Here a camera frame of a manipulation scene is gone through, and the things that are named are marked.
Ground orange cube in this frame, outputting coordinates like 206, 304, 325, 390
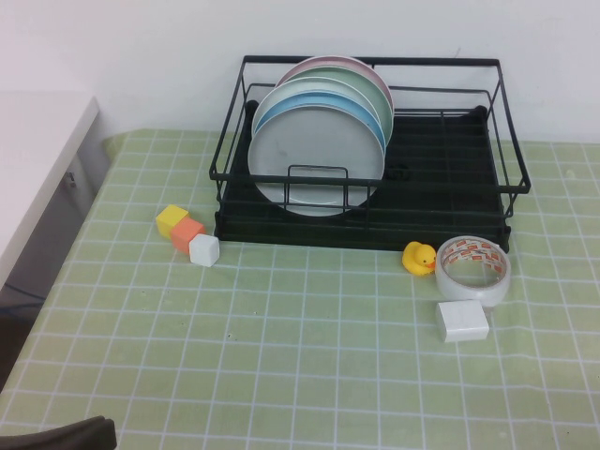
170, 217, 206, 256

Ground yellow rubber duck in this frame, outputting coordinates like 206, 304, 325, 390
401, 241, 438, 278

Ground green plate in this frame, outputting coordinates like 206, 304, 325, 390
276, 65, 395, 142

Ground pale mint plate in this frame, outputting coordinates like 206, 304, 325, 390
255, 77, 383, 137

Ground white cube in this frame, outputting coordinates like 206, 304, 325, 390
188, 232, 221, 268

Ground clear tape roll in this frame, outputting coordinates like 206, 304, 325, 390
435, 235, 513, 309

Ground black wire dish rack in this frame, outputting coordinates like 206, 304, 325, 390
209, 54, 533, 254

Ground pink plate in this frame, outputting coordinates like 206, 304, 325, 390
275, 54, 395, 113

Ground light blue plate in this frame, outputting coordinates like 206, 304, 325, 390
255, 91, 389, 147

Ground green checked tablecloth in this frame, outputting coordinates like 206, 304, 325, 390
0, 127, 600, 450

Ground yellow cube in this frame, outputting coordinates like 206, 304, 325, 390
156, 203, 189, 243

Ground white charger block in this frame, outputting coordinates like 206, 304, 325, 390
435, 300, 490, 344

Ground grey round plate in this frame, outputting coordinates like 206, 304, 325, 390
247, 103, 386, 218

